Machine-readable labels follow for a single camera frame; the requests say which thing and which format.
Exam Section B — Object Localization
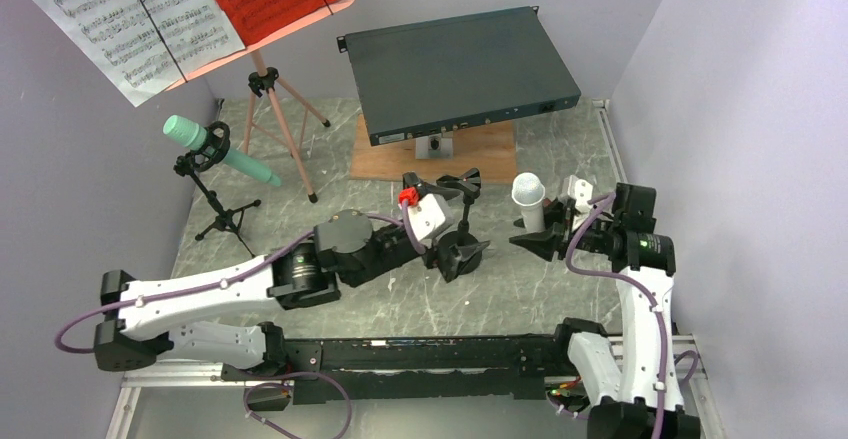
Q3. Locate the black round-base mic stand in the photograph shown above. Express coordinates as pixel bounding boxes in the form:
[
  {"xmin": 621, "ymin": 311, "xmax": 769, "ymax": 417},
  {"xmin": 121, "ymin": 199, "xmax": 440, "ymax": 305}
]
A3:
[{"xmin": 436, "ymin": 167, "xmax": 482, "ymax": 262}]

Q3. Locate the white microphone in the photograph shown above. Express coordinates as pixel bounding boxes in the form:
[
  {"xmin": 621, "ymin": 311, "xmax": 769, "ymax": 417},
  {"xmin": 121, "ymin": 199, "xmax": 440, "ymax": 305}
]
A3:
[{"xmin": 511, "ymin": 172, "xmax": 546, "ymax": 233}]

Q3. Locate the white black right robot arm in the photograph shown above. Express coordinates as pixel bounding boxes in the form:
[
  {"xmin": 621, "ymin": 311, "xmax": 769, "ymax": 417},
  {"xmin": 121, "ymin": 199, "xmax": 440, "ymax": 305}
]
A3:
[{"xmin": 510, "ymin": 173, "xmax": 702, "ymax": 438}]

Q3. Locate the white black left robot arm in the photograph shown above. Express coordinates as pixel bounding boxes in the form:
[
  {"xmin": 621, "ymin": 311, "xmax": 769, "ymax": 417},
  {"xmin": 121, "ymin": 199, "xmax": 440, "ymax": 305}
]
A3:
[{"xmin": 92, "ymin": 168, "xmax": 485, "ymax": 379}]

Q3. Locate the wooden board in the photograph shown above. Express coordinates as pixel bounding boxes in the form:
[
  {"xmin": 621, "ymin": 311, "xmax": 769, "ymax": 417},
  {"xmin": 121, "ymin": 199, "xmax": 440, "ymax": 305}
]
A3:
[{"xmin": 350, "ymin": 115, "xmax": 518, "ymax": 185}]

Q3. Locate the pink music stand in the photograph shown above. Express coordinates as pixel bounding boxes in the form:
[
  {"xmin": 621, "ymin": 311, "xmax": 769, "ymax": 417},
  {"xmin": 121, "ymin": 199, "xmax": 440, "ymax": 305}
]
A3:
[{"xmin": 169, "ymin": 0, "xmax": 355, "ymax": 203}]

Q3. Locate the black tripod mic stand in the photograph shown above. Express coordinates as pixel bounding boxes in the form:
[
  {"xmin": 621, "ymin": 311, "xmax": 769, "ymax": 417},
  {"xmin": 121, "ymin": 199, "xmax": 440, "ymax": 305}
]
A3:
[{"xmin": 173, "ymin": 121, "xmax": 263, "ymax": 258}]

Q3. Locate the mint green microphone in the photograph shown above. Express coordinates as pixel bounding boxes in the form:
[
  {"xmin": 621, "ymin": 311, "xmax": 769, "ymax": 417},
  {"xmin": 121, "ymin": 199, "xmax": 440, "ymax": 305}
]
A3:
[{"xmin": 162, "ymin": 115, "xmax": 282, "ymax": 187}]

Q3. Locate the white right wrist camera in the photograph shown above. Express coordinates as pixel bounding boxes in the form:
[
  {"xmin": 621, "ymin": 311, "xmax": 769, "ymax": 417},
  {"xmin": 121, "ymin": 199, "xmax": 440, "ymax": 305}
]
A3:
[{"xmin": 558, "ymin": 175, "xmax": 594, "ymax": 215}]

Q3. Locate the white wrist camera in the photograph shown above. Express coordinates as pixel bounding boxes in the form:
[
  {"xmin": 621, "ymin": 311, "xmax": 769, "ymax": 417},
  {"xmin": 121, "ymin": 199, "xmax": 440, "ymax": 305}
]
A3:
[
  {"xmin": 398, "ymin": 187, "xmax": 455, "ymax": 245},
  {"xmin": 558, "ymin": 175, "xmax": 594, "ymax": 215}
]

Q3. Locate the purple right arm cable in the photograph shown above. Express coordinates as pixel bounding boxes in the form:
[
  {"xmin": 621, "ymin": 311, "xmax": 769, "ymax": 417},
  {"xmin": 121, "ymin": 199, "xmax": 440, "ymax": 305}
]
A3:
[{"xmin": 547, "ymin": 192, "xmax": 700, "ymax": 439}]

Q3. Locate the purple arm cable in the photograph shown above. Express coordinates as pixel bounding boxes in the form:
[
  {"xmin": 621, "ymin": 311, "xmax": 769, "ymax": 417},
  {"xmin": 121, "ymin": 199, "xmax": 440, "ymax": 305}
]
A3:
[
  {"xmin": 547, "ymin": 192, "xmax": 700, "ymax": 439},
  {"xmin": 54, "ymin": 198, "xmax": 429, "ymax": 356}
]

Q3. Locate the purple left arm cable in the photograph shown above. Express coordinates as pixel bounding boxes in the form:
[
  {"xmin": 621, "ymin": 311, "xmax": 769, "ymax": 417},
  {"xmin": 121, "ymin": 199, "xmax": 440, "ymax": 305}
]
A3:
[{"xmin": 54, "ymin": 198, "xmax": 429, "ymax": 356}]

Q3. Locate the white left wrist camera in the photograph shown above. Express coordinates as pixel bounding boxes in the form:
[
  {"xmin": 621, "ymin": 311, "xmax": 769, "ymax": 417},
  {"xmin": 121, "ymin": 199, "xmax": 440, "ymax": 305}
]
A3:
[{"xmin": 398, "ymin": 187, "xmax": 455, "ymax": 245}]

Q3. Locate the grey unit support bracket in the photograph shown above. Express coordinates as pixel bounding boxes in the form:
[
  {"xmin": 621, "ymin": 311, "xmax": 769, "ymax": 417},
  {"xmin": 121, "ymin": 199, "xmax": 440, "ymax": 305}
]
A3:
[{"xmin": 415, "ymin": 132, "xmax": 454, "ymax": 160}]

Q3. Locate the dark rack-mount audio unit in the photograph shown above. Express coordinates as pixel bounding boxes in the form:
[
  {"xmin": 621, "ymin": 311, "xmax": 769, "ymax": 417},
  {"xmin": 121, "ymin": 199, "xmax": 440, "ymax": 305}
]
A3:
[{"xmin": 337, "ymin": 6, "xmax": 582, "ymax": 147}]

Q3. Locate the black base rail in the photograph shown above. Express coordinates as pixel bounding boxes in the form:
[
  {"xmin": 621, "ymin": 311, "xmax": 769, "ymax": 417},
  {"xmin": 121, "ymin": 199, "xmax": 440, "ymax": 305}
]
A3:
[{"xmin": 220, "ymin": 334, "xmax": 577, "ymax": 400}]

